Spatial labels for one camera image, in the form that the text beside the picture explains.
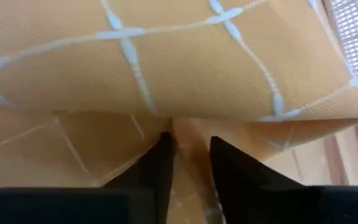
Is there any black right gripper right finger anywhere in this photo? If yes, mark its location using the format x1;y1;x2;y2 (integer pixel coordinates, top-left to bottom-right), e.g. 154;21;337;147
209;136;358;224

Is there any yellow checked towel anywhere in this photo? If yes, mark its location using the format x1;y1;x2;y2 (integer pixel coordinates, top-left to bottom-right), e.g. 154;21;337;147
0;0;358;224

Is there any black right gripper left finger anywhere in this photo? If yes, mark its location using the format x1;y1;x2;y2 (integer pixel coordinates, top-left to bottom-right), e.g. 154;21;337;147
0;132;177;224

